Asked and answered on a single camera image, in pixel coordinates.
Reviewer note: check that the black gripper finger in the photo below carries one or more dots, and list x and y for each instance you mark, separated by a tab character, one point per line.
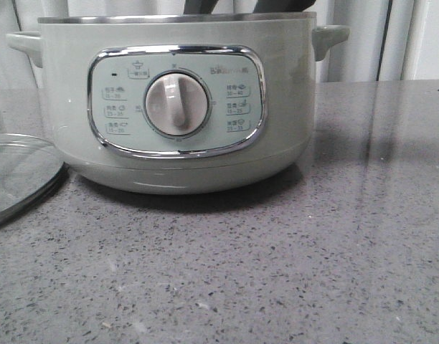
277	6
199	6

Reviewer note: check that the glass pot lid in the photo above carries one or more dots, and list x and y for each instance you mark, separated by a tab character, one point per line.
30	167

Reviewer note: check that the pale green electric pot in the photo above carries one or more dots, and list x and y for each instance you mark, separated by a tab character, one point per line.
180	104

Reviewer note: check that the white curtain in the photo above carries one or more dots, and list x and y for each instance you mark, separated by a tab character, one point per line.
389	40

